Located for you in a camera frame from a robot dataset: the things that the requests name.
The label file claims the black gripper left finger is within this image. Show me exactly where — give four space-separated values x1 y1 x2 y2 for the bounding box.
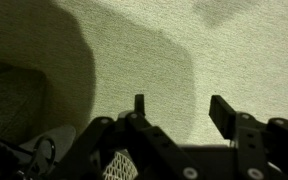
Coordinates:
48 94 198 180

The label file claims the green zippered bag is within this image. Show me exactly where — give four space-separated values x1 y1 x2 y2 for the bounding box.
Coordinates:
0 124 77 180

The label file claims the grey fabric sofa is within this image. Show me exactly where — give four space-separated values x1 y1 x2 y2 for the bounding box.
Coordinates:
0 56 48 146

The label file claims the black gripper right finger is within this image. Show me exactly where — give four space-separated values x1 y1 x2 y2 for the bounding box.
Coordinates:
208 94 288 180

